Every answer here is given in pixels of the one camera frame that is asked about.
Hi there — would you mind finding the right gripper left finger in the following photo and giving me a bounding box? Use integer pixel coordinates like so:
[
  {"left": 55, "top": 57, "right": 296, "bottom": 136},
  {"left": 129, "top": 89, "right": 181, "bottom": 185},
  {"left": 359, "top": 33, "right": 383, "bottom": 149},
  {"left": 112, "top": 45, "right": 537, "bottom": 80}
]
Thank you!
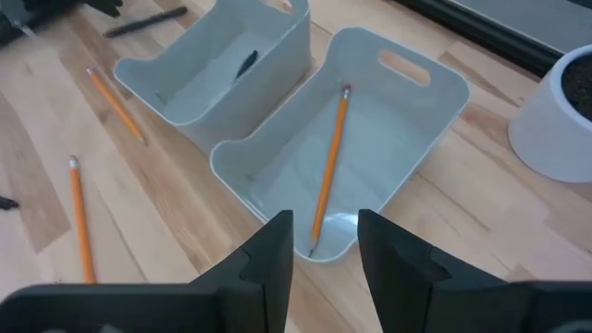
[{"left": 0, "top": 209, "right": 296, "bottom": 333}]

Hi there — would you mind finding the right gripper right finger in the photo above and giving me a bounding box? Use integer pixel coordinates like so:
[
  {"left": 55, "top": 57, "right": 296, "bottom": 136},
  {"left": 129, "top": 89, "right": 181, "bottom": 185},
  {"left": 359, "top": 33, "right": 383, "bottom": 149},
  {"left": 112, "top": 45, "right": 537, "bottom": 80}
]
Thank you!
[{"left": 357, "top": 208, "right": 592, "bottom": 333}]

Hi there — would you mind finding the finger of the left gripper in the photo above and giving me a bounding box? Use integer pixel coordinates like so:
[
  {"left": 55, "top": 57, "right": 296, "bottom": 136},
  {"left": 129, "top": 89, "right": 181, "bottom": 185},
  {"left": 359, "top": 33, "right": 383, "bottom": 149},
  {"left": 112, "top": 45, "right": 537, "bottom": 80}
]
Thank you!
[
  {"left": 85, "top": 0, "right": 124, "bottom": 19},
  {"left": 0, "top": 0, "right": 71, "bottom": 48}
]

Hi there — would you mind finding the white plant pot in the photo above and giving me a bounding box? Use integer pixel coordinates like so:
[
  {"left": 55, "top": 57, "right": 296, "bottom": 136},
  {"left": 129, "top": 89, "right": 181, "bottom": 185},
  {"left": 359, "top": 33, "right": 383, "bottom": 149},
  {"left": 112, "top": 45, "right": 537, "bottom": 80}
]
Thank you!
[{"left": 507, "top": 43, "right": 592, "bottom": 184}]

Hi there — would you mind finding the orange pencil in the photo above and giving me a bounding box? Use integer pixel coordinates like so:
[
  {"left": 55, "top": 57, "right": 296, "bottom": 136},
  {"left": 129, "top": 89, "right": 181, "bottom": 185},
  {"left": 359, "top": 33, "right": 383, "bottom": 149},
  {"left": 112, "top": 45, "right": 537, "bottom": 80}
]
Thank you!
[
  {"left": 85, "top": 66, "right": 149, "bottom": 147},
  {"left": 307, "top": 83, "right": 352, "bottom": 259},
  {"left": 68, "top": 155, "right": 98, "bottom": 285}
]

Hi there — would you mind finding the black aluminium table frame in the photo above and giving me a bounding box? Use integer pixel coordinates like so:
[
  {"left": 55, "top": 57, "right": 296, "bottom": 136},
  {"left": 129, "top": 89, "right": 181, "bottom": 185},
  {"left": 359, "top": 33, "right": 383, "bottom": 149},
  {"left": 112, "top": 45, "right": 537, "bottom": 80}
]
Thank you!
[{"left": 388, "top": 0, "right": 592, "bottom": 78}]

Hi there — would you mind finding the grey plastic bin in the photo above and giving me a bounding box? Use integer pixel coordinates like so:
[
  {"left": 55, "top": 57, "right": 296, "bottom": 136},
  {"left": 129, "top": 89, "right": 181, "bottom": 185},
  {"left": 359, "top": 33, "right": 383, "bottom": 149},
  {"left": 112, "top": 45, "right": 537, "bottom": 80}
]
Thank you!
[
  {"left": 113, "top": 0, "right": 312, "bottom": 156},
  {"left": 210, "top": 26, "right": 472, "bottom": 264}
]

